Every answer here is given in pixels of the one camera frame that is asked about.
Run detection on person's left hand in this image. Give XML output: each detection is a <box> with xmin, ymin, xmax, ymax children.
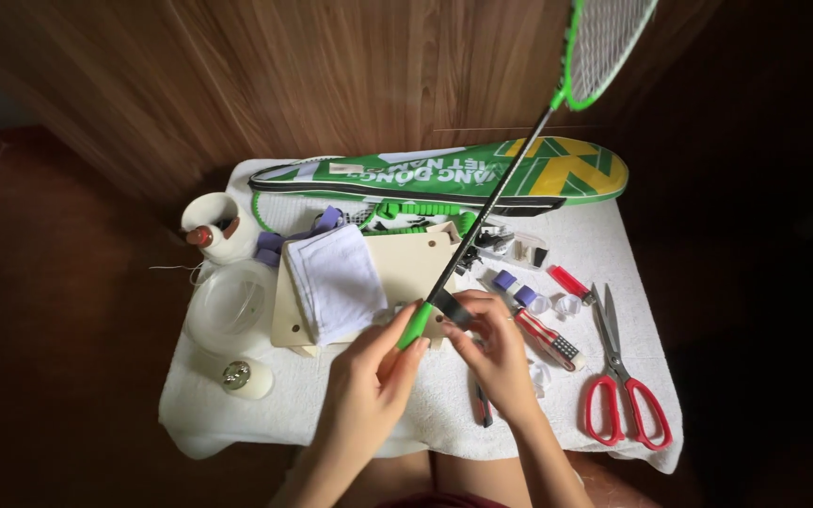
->
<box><xmin>318</xmin><ymin>299</ymin><xmax>431</xmax><ymax>461</ymax></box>

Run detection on person's right hand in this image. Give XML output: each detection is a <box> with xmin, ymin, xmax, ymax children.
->
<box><xmin>440</xmin><ymin>289</ymin><xmax>544</xmax><ymax>428</ymax></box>

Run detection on black grip tape strip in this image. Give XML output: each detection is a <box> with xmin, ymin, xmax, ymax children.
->
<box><xmin>432</xmin><ymin>291</ymin><xmax>478</xmax><ymax>328</ymax></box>

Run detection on crumpled clear plastic wrap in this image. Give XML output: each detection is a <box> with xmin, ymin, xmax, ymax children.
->
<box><xmin>526</xmin><ymin>361</ymin><xmax>554</xmax><ymax>397</ymax></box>

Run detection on black red pen tool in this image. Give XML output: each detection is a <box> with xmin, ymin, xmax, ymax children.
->
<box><xmin>474</xmin><ymin>381</ymin><xmax>494</xmax><ymax>429</ymax></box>

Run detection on white towel table cover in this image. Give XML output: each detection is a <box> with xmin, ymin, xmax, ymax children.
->
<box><xmin>158</xmin><ymin>157</ymin><xmax>684</xmax><ymax>475</ymax></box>

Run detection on red white utility knife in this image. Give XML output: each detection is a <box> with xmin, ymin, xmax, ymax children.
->
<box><xmin>514</xmin><ymin>308</ymin><xmax>587</xmax><ymax>373</ymax></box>

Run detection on red lighter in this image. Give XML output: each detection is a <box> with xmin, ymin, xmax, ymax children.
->
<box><xmin>548</xmin><ymin>265</ymin><xmax>597</xmax><ymax>307</ymax></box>

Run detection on black clamp tool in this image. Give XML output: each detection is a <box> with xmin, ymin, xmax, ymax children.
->
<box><xmin>453</xmin><ymin>244</ymin><xmax>484</xmax><ymax>276</ymax></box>

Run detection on person's legs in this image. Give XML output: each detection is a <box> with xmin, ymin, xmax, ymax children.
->
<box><xmin>336</xmin><ymin>449</ymin><xmax>662</xmax><ymax>508</ymax></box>

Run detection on folded white cloth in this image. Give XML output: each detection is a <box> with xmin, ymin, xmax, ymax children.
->
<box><xmin>284</xmin><ymin>224</ymin><xmax>389</xmax><ymax>347</ymax></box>

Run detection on small white bottle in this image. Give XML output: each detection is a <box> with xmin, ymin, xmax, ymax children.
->
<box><xmin>221</xmin><ymin>358</ymin><xmax>275</xmax><ymax>401</ymax></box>

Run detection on clear plastic parts box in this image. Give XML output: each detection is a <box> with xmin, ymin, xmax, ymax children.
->
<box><xmin>476</xmin><ymin>224</ymin><xmax>550</xmax><ymax>272</ymax></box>

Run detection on wooden board jig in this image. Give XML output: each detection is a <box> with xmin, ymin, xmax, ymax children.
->
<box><xmin>270</xmin><ymin>230</ymin><xmax>460</xmax><ymax>358</ymax></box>

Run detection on purple grip strip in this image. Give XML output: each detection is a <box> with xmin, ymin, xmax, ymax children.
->
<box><xmin>254</xmin><ymin>206</ymin><xmax>345</xmax><ymax>269</ymax></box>

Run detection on green white badminton racket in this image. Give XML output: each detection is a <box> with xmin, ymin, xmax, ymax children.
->
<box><xmin>251</xmin><ymin>189</ymin><xmax>479</xmax><ymax>238</ymax></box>

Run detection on green racket cover bag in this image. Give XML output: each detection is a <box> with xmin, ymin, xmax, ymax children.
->
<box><xmin>247</xmin><ymin>136</ymin><xmax>630</xmax><ymax>217</ymax></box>

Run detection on red handled scissors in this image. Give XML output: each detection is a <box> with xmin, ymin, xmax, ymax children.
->
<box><xmin>584</xmin><ymin>284</ymin><xmax>674</xmax><ymax>451</ymax></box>

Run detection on clear string spool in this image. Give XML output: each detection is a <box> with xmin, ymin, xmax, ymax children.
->
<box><xmin>185</xmin><ymin>260</ymin><xmax>280</xmax><ymax>357</ymax></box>

